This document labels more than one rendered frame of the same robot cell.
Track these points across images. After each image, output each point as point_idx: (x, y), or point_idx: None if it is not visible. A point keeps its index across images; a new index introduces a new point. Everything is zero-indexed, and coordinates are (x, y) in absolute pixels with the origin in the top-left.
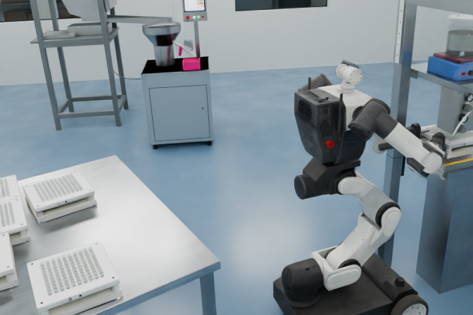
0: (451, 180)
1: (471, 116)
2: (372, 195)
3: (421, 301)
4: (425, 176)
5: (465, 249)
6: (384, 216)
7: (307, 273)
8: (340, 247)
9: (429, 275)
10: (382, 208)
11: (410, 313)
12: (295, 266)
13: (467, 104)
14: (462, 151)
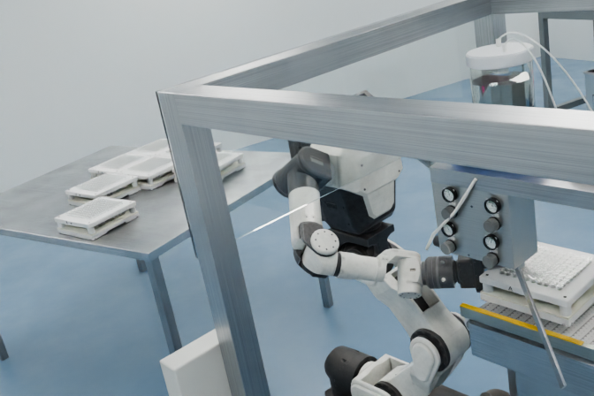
0: (477, 338)
1: (468, 232)
2: (401, 304)
3: None
4: (309, 273)
5: None
6: (410, 344)
7: (339, 364)
8: (404, 366)
9: None
10: (415, 331)
11: None
12: (338, 349)
13: (451, 206)
14: (511, 301)
